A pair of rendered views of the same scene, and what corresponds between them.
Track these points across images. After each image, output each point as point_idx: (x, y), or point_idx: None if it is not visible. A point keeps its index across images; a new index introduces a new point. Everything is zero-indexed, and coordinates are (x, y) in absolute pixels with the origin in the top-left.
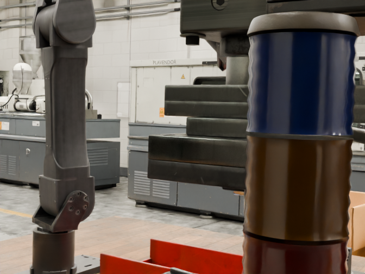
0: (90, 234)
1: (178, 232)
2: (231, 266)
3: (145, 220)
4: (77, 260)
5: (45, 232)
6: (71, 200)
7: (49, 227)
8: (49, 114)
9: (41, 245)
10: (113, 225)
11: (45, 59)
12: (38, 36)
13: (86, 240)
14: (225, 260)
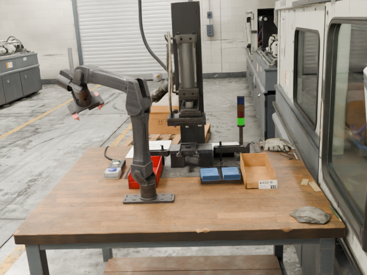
0: (73, 220)
1: (52, 205)
2: None
3: (25, 221)
4: (131, 199)
5: (153, 181)
6: None
7: (155, 177)
8: (147, 139)
9: (155, 185)
10: (47, 223)
11: (145, 119)
12: (143, 111)
13: (88, 216)
14: None
